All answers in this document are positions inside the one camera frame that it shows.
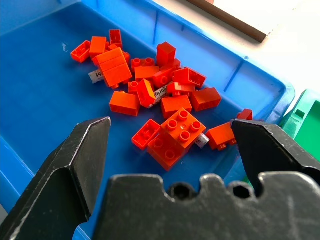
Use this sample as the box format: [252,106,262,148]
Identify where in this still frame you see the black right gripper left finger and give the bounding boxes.
[0,116,112,240]

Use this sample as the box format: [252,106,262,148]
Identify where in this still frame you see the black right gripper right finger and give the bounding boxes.
[230,118,320,197]

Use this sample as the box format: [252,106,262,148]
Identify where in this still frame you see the green plastic bin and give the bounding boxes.
[243,88,320,187]

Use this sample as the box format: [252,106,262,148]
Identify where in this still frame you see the orange four-stud toy brick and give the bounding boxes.
[160,107,207,151]

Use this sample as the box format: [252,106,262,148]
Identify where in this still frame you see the blue plastic tray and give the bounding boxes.
[0,0,296,240]

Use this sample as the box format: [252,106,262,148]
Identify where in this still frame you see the orange stacked toy bricks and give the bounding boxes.
[92,47,133,89]

